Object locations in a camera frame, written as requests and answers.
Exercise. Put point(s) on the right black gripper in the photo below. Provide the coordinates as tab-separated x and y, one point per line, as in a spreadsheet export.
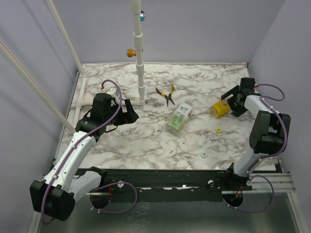
235	102

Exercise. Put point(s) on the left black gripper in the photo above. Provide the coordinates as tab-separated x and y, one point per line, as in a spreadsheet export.
130	116

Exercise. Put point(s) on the yellow drink bottle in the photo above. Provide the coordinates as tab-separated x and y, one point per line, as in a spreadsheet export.
219	109

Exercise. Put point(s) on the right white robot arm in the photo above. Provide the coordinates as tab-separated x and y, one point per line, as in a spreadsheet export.
269	135

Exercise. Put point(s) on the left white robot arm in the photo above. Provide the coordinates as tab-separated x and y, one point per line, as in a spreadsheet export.
56	195

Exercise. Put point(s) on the green label bottle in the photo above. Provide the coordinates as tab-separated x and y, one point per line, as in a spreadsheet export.
179	118

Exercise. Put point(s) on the yellow cap on pipe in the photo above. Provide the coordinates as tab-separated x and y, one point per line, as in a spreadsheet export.
131	53

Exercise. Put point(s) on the left diagonal white pipe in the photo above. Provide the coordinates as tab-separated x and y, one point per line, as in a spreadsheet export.
15	64

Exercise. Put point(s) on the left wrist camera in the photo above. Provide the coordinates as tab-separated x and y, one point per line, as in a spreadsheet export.
113	91

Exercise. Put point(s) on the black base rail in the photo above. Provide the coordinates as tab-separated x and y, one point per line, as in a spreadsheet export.
153	185

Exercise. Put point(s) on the white pvc pipe frame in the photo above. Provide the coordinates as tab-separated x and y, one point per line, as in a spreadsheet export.
138	43

